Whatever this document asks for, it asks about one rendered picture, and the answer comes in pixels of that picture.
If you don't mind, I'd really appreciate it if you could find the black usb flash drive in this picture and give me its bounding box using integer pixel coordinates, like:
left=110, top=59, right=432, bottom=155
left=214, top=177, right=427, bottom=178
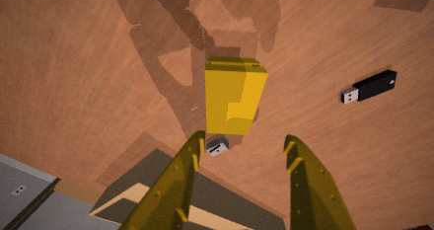
left=340, top=69, right=397, bottom=104

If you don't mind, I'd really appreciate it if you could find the yellow box lid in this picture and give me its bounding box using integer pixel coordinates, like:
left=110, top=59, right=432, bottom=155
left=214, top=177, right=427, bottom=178
left=205, top=64, right=268, bottom=135

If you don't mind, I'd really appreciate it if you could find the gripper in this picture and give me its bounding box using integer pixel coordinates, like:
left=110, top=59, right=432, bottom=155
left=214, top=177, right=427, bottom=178
left=117, top=130, right=357, bottom=230

